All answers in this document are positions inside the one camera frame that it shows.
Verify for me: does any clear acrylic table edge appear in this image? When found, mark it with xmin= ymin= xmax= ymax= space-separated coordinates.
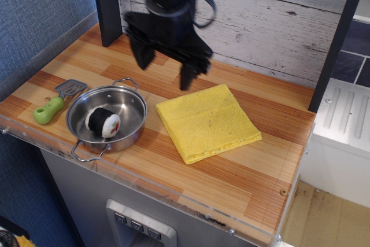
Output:
xmin=1 ymin=110 xmax=315 ymax=246

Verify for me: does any yellow object bottom left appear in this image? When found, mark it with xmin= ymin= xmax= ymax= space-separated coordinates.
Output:
xmin=15 ymin=236 xmax=36 ymax=247

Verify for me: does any right dark vertical post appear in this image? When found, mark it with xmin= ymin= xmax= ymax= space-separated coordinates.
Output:
xmin=308 ymin=0 xmax=360 ymax=113

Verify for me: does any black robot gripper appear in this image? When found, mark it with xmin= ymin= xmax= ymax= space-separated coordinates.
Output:
xmin=124 ymin=0 xmax=212 ymax=90

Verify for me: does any green handled grey spatula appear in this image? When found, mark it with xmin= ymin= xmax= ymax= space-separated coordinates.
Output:
xmin=33 ymin=79 xmax=87 ymax=125

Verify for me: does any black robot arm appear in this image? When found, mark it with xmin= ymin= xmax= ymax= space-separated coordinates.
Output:
xmin=124 ymin=0 xmax=216 ymax=90

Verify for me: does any white ribbed appliance top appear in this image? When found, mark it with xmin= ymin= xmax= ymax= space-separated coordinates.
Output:
xmin=313 ymin=78 xmax=369 ymax=151

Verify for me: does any stainless steel pot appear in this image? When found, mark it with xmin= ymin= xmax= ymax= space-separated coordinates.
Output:
xmin=66 ymin=78 xmax=148 ymax=162

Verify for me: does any silver dispenser control panel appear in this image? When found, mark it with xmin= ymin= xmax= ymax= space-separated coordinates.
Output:
xmin=106 ymin=199 xmax=177 ymax=246

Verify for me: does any yellow cloth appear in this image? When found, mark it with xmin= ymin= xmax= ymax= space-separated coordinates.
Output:
xmin=156 ymin=84 xmax=262 ymax=165

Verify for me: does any plush sushi roll toy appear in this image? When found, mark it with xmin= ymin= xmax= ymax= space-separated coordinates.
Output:
xmin=85 ymin=108 xmax=121 ymax=138

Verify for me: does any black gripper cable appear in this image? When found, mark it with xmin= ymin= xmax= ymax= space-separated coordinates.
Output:
xmin=192 ymin=0 xmax=217 ymax=30

